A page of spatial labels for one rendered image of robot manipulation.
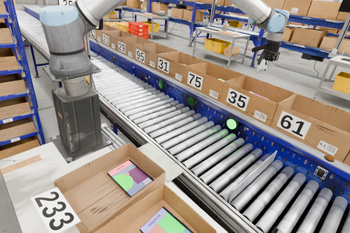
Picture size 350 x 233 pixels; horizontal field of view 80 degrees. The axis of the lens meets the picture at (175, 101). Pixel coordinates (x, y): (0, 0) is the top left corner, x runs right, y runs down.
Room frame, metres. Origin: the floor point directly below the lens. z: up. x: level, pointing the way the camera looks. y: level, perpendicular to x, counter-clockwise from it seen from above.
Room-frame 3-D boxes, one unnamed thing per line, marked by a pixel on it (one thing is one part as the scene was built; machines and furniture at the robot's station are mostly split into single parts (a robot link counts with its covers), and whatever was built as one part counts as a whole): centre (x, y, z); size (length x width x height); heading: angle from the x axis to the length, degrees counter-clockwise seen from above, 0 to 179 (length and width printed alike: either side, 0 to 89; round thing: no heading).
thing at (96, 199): (0.65, 0.23, 0.80); 0.38 x 0.28 x 0.10; 141
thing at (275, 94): (1.38, -0.57, 0.96); 0.39 x 0.29 x 0.17; 45
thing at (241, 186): (0.84, -0.47, 0.76); 0.46 x 0.01 x 0.09; 135
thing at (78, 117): (0.97, 0.52, 0.91); 0.26 x 0.26 x 0.33; 47
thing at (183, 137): (1.18, -0.12, 0.72); 0.52 x 0.05 x 0.05; 135
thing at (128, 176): (0.72, 0.17, 0.78); 0.19 x 0.14 x 0.02; 50
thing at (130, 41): (2.49, 0.53, 0.96); 0.39 x 0.29 x 0.17; 45
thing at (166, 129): (1.28, -0.03, 0.72); 0.52 x 0.05 x 0.05; 135
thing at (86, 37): (1.69, 0.77, 1.11); 0.12 x 0.05 x 0.88; 45
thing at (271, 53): (1.31, -0.55, 1.32); 0.09 x 0.08 x 0.12; 45
